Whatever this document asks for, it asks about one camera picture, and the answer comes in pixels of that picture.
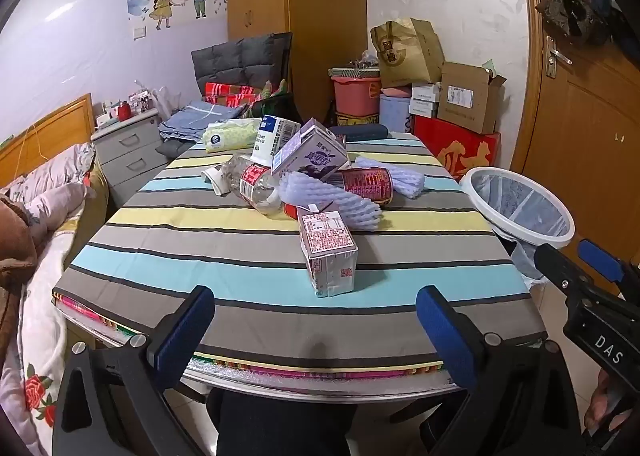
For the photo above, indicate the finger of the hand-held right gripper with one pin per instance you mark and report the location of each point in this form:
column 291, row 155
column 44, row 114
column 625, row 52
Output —
column 562, row 271
column 600, row 258

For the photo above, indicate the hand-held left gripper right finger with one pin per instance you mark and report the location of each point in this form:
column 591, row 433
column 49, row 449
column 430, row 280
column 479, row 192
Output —
column 445, row 336

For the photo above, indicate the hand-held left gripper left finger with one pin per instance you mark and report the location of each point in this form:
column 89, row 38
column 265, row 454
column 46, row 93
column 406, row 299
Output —
column 185, row 331

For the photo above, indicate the white trash bin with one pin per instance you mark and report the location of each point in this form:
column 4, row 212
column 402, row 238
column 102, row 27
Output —
column 515, row 201

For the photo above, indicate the purple milk carton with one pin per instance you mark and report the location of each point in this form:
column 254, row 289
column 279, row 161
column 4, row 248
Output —
column 325, row 246
column 315, row 151

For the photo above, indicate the printed paper cup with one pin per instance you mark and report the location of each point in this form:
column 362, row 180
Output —
column 217, row 178

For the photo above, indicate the white foam net sleeve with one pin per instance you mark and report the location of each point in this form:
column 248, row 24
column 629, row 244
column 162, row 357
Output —
column 325, row 198
column 405, row 181

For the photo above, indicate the clear plastic bottle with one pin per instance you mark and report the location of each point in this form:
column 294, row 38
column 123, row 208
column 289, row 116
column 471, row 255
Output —
column 255, row 183

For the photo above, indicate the red drink can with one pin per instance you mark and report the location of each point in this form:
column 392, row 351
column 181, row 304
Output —
column 367, row 186

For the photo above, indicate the white bottle with blue label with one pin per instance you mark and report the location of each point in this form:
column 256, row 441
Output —
column 270, row 136

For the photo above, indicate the person's right hand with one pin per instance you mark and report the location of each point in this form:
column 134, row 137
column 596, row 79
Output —
column 607, row 401

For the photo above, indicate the person's black pants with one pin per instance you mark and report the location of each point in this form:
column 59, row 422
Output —
column 280, row 426

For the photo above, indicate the wooden door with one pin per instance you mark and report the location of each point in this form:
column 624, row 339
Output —
column 575, row 126

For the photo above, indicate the bed with pillows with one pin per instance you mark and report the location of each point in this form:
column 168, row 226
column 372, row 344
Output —
column 35, row 336

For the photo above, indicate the red gift box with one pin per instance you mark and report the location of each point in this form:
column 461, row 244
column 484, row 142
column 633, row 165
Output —
column 450, row 146

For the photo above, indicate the grey drawer nightstand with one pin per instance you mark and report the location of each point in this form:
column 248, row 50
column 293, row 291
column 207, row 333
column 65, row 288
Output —
column 130, row 156

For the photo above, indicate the brown plush cloth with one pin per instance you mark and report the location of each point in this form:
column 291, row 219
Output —
column 15, row 256

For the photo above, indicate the pinkish grey quilt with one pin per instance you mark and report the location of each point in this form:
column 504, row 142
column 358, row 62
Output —
column 50, row 196

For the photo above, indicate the cardboard box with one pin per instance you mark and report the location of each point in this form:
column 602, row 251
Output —
column 470, row 101

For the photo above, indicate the yellow tissue pack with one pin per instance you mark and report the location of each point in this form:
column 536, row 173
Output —
column 230, row 136

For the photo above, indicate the folded blue sheet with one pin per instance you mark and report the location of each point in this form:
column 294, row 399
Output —
column 200, row 118

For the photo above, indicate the stack of white boxes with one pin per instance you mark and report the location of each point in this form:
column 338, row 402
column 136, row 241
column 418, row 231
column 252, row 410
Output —
column 425, row 101

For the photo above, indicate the dark blue glasses case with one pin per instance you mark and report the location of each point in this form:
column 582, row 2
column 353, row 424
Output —
column 357, row 132

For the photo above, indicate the light blue cylinder container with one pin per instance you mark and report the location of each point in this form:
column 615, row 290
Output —
column 395, row 113

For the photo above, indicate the red jar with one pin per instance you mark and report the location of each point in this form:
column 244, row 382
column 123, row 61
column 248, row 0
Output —
column 124, row 111

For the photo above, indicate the white plastic bag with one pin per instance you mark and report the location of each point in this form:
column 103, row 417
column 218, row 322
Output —
column 161, row 103

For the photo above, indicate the yellow box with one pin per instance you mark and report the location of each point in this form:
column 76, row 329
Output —
column 357, row 119

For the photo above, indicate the wooden headboard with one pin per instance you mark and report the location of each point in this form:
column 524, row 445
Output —
column 50, row 136

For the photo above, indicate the red plaid blanket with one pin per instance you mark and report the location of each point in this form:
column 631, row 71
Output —
column 225, row 92

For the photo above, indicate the pink plastic bucket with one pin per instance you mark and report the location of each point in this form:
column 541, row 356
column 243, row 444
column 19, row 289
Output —
column 355, row 96

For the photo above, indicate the brown paper bag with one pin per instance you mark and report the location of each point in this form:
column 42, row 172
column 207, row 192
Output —
column 405, row 56

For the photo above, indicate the grey cushioned chair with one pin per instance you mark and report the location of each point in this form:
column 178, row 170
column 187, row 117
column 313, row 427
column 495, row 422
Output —
column 235, row 61

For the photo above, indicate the striped tray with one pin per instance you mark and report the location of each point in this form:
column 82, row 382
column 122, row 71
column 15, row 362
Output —
column 352, row 71

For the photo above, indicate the black chair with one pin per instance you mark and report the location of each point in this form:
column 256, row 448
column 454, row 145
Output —
column 285, row 56

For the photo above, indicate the wooden wardrobe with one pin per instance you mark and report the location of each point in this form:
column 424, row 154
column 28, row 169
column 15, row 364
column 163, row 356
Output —
column 325, row 11

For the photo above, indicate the white wall socket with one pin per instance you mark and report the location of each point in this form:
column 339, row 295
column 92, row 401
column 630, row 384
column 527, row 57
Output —
column 139, row 32

